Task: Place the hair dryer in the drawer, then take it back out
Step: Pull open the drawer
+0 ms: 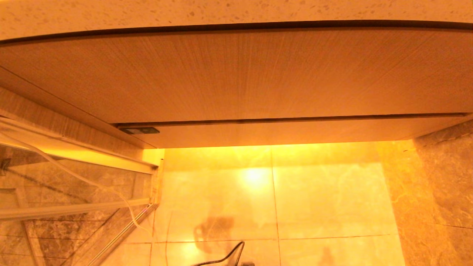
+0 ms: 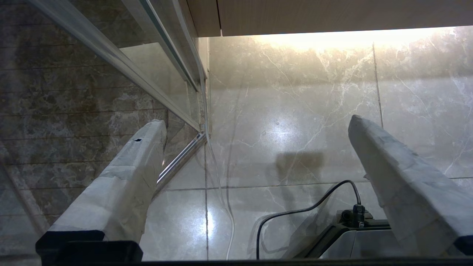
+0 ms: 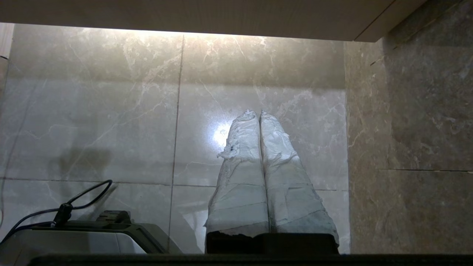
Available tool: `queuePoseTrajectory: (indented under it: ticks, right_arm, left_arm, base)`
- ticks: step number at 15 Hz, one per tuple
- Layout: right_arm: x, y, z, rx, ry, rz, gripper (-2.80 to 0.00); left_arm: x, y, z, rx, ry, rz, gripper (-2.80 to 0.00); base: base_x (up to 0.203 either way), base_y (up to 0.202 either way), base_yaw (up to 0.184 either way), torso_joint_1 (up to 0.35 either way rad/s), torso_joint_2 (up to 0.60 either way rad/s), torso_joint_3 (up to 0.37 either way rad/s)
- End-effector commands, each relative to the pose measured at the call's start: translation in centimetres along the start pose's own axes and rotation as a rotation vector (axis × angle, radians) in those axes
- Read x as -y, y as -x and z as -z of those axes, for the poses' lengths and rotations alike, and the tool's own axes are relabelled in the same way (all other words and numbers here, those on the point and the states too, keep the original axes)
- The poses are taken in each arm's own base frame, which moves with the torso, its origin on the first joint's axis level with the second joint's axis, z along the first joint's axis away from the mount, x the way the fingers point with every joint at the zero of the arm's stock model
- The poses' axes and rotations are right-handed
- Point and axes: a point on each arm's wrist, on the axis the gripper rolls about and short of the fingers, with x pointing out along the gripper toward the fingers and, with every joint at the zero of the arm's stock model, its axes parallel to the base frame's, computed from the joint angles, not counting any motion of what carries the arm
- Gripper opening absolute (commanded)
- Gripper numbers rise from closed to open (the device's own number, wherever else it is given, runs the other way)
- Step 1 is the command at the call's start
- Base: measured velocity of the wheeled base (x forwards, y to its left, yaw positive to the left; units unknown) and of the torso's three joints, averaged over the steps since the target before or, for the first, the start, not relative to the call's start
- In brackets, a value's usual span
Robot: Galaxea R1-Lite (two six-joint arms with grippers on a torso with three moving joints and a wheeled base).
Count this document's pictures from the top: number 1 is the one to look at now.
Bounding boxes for thin white cable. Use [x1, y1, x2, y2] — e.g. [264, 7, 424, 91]
[0, 131, 153, 234]

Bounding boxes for black base cable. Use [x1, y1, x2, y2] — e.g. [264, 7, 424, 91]
[192, 241, 245, 266]

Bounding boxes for small black sensor switch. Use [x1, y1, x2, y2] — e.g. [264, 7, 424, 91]
[120, 127, 160, 134]

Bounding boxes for wooden vanity cabinet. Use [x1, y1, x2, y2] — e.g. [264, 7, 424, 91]
[0, 21, 473, 149]

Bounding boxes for speckled stone countertop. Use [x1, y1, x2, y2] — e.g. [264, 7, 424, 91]
[0, 0, 473, 41]

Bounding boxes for wooden vanity drawer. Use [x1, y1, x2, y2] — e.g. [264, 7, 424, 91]
[116, 113, 473, 149]

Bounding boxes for glass shower partition metal frame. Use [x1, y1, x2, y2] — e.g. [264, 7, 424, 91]
[0, 116, 160, 266]

